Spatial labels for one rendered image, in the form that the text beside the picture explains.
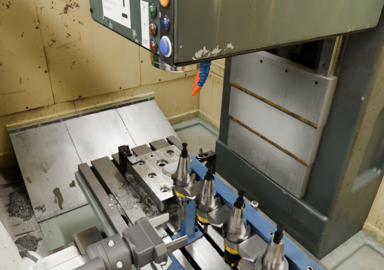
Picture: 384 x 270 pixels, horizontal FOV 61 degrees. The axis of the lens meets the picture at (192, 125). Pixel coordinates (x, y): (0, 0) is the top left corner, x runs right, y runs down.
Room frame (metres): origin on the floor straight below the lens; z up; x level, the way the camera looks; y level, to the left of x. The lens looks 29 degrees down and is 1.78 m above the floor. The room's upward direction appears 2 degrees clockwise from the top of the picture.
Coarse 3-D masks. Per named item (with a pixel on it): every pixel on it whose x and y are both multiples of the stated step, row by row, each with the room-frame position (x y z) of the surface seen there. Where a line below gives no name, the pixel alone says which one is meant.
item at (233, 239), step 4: (228, 220) 0.55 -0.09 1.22; (224, 224) 0.53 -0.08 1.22; (224, 228) 0.52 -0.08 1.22; (248, 228) 0.53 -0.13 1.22; (224, 232) 0.52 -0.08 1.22; (228, 232) 0.52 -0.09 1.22; (248, 232) 0.51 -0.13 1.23; (224, 236) 0.52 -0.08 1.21; (228, 236) 0.51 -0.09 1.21; (232, 236) 0.50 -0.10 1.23; (236, 236) 0.50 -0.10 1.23; (240, 236) 0.50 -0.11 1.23; (244, 236) 0.50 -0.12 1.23; (248, 236) 0.51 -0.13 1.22; (232, 240) 0.50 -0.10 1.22; (236, 240) 0.50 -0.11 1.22; (240, 240) 0.50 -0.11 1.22; (244, 240) 0.50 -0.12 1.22; (232, 244) 0.50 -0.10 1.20; (236, 244) 0.50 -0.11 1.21
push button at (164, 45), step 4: (160, 40) 0.57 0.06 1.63; (164, 40) 0.56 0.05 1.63; (160, 44) 0.57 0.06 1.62; (164, 44) 0.56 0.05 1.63; (168, 44) 0.56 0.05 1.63; (160, 48) 0.57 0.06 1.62; (164, 48) 0.56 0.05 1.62; (168, 48) 0.55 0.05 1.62; (164, 52) 0.56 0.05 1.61; (168, 52) 0.56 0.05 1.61
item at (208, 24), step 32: (96, 0) 0.86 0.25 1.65; (192, 0) 0.56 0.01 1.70; (224, 0) 0.60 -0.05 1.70; (256, 0) 0.65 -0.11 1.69; (288, 0) 0.70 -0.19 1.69; (320, 0) 0.76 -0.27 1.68; (352, 0) 0.83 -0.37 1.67; (128, 32) 0.71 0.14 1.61; (192, 32) 0.57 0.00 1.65; (224, 32) 0.61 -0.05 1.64; (256, 32) 0.65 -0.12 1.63; (288, 32) 0.71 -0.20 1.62; (320, 32) 0.77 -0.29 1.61; (352, 32) 0.86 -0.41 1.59
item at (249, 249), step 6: (258, 234) 0.52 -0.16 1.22; (246, 240) 0.50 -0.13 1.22; (252, 240) 0.50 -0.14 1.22; (258, 240) 0.50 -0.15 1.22; (264, 240) 0.50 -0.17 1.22; (240, 246) 0.48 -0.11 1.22; (246, 246) 0.48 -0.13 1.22; (252, 246) 0.48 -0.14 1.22; (258, 246) 0.48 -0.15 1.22; (264, 246) 0.49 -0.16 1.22; (240, 252) 0.47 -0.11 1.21; (246, 252) 0.47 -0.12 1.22; (252, 252) 0.47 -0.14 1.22; (258, 252) 0.47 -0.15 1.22; (246, 258) 0.45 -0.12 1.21; (252, 258) 0.45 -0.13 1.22
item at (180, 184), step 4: (176, 172) 0.72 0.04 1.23; (192, 176) 0.71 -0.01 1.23; (176, 180) 0.70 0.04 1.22; (180, 180) 0.69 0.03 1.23; (188, 180) 0.69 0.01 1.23; (192, 180) 0.69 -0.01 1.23; (176, 184) 0.70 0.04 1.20; (180, 184) 0.68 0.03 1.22; (184, 184) 0.68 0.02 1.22; (188, 184) 0.68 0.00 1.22; (180, 188) 0.68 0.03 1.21
